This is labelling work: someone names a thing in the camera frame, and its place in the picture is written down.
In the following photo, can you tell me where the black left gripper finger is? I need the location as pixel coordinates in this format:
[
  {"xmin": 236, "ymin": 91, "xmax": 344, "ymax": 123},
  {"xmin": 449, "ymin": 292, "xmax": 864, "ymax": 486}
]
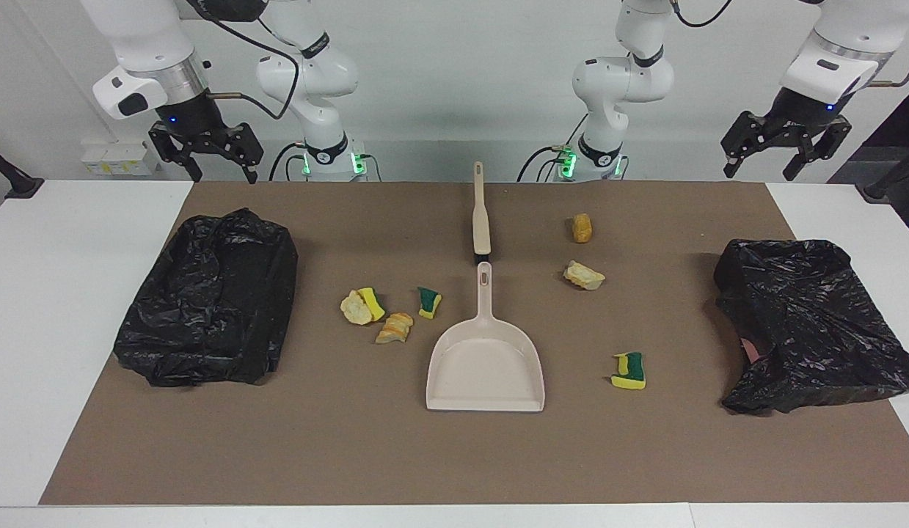
[
  {"xmin": 783, "ymin": 121, "xmax": 853, "ymax": 182},
  {"xmin": 722, "ymin": 111, "xmax": 774, "ymax": 179}
]

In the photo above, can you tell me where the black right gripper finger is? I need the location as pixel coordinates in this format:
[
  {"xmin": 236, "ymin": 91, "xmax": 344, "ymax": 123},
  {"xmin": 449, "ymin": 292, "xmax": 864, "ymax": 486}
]
[
  {"xmin": 227, "ymin": 125, "xmax": 264, "ymax": 184},
  {"xmin": 149, "ymin": 122, "xmax": 203, "ymax": 183}
]

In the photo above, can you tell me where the round pale bread chunk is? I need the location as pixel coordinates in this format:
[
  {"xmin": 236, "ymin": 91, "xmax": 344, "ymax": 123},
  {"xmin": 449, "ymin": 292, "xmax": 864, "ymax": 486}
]
[{"xmin": 340, "ymin": 290, "xmax": 373, "ymax": 326}]

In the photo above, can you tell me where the thick yellow green sponge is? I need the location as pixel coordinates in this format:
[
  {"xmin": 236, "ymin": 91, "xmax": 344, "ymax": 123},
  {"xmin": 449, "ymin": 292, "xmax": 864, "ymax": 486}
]
[{"xmin": 357, "ymin": 287, "xmax": 387, "ymax": 322}]

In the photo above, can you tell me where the striped croissant piece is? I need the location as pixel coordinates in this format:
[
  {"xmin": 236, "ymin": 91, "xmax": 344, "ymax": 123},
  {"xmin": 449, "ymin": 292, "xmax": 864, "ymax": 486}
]
[{"xmin": 375, "ymin": 312, "xmax": 415, "ymax": 345}]

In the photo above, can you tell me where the beige hand brush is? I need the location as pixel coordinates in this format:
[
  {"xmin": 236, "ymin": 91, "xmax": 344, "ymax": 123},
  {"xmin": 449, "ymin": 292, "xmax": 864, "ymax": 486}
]
[{"xmin": 472, "ymin": 161, "xmax": 493, "ymax": 266}]

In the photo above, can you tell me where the notched green yellow sponge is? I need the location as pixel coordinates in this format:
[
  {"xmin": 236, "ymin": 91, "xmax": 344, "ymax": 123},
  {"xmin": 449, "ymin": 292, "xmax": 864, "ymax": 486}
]
[{"xmin": 611, "ymin": 352, "xmax": 647, "ymax": 390}]

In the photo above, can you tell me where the beige plastic dustpan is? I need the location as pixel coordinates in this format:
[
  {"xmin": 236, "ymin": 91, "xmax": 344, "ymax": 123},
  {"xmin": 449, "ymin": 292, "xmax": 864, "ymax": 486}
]
[{"xmin": 426, "ymin": 262, "xmax": 546, "ymax": 413}]

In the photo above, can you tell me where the right black trash bag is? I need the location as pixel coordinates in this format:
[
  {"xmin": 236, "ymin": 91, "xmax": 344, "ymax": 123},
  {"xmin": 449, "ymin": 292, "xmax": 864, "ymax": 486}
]
[{"xmin": 114, "ymin": 208, "xmax": 299, "ymax": 388}]

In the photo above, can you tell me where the loose black trash bag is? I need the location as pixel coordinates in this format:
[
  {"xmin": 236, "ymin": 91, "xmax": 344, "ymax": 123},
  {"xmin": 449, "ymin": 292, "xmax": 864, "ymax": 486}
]
[{"xmin": 713, "ymin": 238, "xmax": 909, "ymax": 416}]

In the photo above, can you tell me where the brown table mat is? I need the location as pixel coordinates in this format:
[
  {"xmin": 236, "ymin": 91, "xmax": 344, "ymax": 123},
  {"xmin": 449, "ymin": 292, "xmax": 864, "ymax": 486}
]
[{"xmin": 40, "ymin": 181, "xmax": 909, "ymax": 505}]

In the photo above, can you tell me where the black right base cable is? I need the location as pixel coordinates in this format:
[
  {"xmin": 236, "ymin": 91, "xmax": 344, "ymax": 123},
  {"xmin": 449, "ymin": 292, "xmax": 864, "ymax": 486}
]
[{"xmin": 269, "ymin": 142, "xmax": 308, "ymax": 182}]

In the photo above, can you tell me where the black base cable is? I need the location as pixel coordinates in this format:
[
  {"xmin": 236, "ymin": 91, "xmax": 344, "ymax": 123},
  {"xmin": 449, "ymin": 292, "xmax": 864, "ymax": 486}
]
[
  {"xmin": 516, "ymin": 114, "xmax": 594, "ymax": 182},
  {"xmin": 269, "ymin": 142, "xmax": 308, "ymax": 182}
]

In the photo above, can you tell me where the white wall socket box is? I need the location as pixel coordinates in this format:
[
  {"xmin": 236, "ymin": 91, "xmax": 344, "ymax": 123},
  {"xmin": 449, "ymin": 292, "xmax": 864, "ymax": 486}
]
[{"xmin": 81, "ymin": 141, "xmax": 160, "ymax": 177}]

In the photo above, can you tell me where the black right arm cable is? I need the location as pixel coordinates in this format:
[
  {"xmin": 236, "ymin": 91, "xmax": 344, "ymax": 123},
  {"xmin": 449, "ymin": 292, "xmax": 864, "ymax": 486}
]
[{"xmin": 186, "ymin": 0, "xmax": 302, "ymax": 120}]

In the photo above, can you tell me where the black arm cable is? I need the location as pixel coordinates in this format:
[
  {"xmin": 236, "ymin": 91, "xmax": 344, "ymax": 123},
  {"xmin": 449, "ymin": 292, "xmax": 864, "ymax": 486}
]
[
  {"xmin": 186, "ymin": 0, "xmax": 302, "ymax": 120},
  {"xmin": 671, "ymin": 0, "xmax": 735, "ymax": 29}
]

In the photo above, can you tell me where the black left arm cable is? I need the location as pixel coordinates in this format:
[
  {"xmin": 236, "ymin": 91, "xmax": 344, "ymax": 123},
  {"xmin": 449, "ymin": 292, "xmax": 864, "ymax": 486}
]
[{"xmin": 671, "ymin": 0, "xmax": 735, "ymax": 29}]

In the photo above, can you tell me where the black left base cable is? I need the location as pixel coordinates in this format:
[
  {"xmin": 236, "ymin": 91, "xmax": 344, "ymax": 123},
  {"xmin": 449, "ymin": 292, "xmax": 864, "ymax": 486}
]
[{"xmin": 516, "ymin": 114, "xmax": 594, "ymax": 182}]

